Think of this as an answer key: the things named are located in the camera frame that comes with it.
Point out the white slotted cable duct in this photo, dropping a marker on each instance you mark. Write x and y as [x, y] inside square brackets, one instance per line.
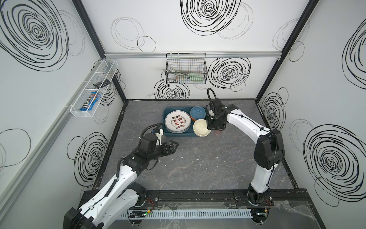
[190, 214]

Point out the metal tongs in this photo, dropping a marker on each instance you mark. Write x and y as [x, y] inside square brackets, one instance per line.
[183, 75]

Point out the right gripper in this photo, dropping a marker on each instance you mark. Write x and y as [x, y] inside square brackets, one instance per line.
[216, 124]

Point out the white plate red symbols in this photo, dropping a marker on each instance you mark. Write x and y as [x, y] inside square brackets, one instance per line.
[177, 121]

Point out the blue candy packet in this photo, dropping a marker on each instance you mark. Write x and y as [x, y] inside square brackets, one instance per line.
[90, 101]

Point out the green item in basket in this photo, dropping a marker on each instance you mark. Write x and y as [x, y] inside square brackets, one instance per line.
[196, 77]

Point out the white wire shelf basket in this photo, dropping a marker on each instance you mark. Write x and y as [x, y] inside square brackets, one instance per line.
[104, 69]

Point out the black remote control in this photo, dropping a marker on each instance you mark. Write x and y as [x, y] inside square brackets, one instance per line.
[102, 84]

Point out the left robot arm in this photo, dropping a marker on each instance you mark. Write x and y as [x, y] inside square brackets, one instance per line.
[122, 192]

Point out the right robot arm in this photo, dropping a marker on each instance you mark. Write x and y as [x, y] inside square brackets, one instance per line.
[269, 146]

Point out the black wire basket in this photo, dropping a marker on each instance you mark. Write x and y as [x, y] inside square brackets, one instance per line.
[185, 62]

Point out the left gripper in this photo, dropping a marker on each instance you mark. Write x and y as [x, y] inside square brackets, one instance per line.
[164, 149]

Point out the teal plastic bin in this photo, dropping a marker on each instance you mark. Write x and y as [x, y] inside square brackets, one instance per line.
[189, 132]

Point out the blue bowl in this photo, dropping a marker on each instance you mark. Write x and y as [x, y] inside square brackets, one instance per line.
[197, 113]

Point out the black mounting rail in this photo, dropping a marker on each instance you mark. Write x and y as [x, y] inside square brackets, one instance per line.
[235, 196]

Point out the pink transparent cup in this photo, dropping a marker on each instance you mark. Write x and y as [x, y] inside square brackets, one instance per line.
[218, 132]

